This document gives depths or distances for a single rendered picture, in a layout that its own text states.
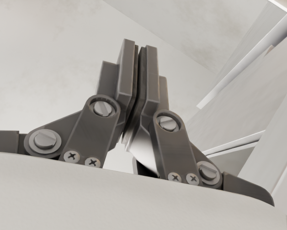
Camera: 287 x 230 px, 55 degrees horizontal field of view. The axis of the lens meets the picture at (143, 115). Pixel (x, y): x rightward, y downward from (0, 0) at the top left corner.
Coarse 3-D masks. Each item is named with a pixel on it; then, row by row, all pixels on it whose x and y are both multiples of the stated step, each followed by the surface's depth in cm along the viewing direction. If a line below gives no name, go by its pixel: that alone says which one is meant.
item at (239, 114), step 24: (264, 72) 38; (216, 96) 73; (240, 96) 42; (264, 96) 30; (192, 120) 91; (216, 120) 48; (240, 120) 33; (264, 120) 25; (216, 144) 36; (240, 144) 29
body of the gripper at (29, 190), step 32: (0, 160) 6; (32, 160) 6; (0, 192) 6; (32, 192) 6; (64, 192) 6; (96, 192) 6; (128, 192) 7; (160, 192) 7; (192, 192) 7; (224, 192) 8; (0, 224) 5; (32, 224) 5; (64, 224) 6; (96, 224) 6; (128, 224) 6; (160, 224) 6; (192, 224) 6; (224, 224) 7; (256, 224) 7
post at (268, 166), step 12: (276, 120) 22; (264, 132) 23; (276, 132) 20; (264, 144) 21; (276, 144) 19; (252, 156) 22; (264, 156) 20; (276, 156) 18; (252, 168) 20; (264, 168) 18; (276, 168) 17; (252, 180) 19; (264, 180) 17; (276, 180) 16; (276, 192) 15; (276, 204) 15
